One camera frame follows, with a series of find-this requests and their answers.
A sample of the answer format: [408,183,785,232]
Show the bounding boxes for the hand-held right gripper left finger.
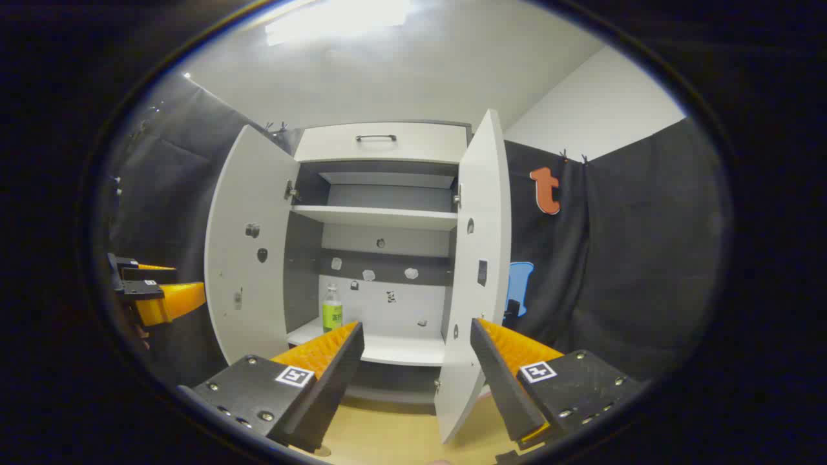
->
[178,321,366,454]

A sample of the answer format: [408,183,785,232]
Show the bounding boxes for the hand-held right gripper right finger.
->
[470,318,647,451]

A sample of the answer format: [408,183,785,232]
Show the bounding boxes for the clear bottle green label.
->
[322,284,344,333]

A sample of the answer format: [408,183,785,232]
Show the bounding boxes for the white door black bar handle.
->
[204,125,301,366]

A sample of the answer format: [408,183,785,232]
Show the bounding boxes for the white cabinet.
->
[284,119,476,404]

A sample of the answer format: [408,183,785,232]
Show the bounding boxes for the black backdrop cloth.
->
[97,71,728,388]

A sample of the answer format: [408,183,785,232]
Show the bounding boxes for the ceiling light panel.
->
[265,0,414,46]

